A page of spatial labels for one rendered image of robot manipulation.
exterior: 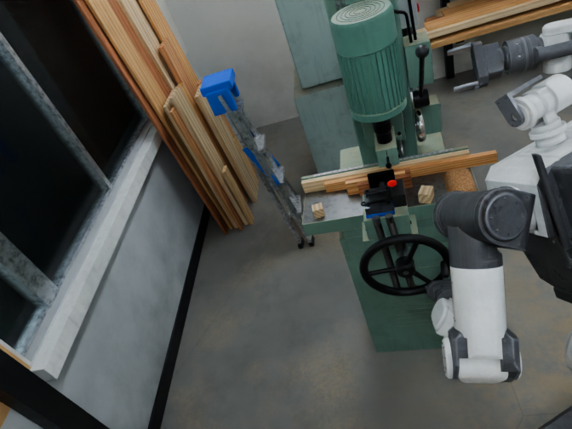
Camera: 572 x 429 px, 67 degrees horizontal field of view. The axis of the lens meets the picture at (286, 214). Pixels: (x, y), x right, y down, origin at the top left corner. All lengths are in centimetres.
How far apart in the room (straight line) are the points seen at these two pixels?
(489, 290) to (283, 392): 155
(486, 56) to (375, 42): 29
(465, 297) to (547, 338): 144
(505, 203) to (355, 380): 153
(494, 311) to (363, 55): 76
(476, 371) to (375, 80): 81
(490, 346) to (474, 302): 8
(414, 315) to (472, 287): 114
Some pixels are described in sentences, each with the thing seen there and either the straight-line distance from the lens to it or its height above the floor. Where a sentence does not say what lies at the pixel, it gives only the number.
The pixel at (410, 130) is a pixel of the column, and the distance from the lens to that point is 173.
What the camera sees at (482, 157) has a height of 93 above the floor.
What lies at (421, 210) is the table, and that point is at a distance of 152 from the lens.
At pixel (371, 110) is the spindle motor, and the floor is 124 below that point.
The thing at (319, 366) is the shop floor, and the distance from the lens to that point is 225.
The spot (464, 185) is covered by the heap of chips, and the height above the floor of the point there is 93.
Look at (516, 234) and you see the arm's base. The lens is 81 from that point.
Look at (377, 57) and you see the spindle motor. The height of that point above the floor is 140.
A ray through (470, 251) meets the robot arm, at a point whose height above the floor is 129.
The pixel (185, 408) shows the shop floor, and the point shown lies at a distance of 244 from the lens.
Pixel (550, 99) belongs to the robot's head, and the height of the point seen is 142.
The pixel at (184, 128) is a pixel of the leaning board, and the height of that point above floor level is 85.
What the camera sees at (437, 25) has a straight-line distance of 349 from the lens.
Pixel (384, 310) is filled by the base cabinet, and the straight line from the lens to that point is 193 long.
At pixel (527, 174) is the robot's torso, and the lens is 88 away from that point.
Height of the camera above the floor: 191
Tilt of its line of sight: 39 degrees down
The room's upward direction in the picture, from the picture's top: 23 degrees counter-clockwise
